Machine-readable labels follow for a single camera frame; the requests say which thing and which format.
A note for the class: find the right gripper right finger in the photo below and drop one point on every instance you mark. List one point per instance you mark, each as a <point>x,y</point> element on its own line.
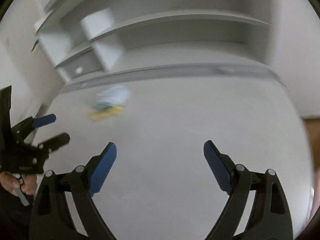
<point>256,208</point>

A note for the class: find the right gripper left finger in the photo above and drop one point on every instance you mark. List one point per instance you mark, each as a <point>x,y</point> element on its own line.
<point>51,217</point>

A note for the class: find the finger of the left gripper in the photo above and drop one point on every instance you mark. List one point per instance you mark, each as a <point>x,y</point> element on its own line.
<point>55,143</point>
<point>43,121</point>

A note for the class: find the person's left hand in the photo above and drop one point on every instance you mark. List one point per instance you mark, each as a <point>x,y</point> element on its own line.
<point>10,183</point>

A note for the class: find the white desk shelf unit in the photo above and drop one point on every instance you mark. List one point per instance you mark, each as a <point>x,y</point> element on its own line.
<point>84,39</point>

